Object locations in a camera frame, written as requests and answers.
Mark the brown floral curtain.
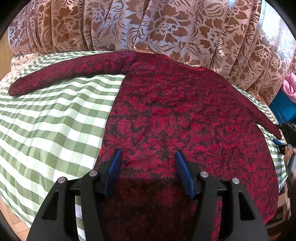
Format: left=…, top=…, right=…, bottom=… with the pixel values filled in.
left=8, top=1, right=295, bottom=104

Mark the person's right hand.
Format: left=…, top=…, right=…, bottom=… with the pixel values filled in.
left=284, top=146, right=295, bottom=179

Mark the blue fabric item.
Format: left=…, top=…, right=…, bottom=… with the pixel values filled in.
left=269, top=90, right=296, bottom=125

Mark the green checkered bed sheet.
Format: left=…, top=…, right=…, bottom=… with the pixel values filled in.
left=1, top=52, right=124, bottom=227

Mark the pink cloth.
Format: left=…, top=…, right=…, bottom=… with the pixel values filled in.
left=281, top=72, right=296, bottom=103

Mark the red floral knit garment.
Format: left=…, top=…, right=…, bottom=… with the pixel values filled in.
left=9, top=51, right=281, bottom=240

